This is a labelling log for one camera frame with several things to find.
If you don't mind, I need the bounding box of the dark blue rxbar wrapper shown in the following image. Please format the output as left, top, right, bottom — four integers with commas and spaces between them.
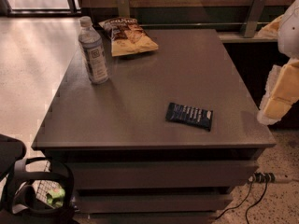
165, 103, 213, 131

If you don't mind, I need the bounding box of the clear plastic water bottle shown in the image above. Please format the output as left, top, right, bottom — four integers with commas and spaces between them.
78, 16, 108, 84

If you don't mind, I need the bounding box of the wire mesh basket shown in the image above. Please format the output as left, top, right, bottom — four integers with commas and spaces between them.
36, 161, 68, 210

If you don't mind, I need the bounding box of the black power cable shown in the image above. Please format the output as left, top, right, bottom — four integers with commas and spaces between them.
214, 180, 269, 224

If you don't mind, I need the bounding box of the metal wall rail bracket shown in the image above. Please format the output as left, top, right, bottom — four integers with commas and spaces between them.
240, 0, 266, 38

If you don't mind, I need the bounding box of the grey drawer cabinet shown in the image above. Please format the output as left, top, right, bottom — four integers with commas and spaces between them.
33, 30, 275, 224

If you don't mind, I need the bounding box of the white power strip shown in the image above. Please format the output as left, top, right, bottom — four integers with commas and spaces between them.
248, 173, 293, 184

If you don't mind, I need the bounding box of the green crumpled packet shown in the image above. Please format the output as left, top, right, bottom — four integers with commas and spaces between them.
46, 188, 65, 208

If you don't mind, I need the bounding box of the brown and yellow chip bag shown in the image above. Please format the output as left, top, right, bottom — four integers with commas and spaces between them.
99, 17, 159, 57

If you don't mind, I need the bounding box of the black office chair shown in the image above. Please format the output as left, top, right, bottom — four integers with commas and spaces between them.
0, 134, 78, 224

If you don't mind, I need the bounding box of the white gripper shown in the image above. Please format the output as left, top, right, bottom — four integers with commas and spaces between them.
257, 0, 299, 125

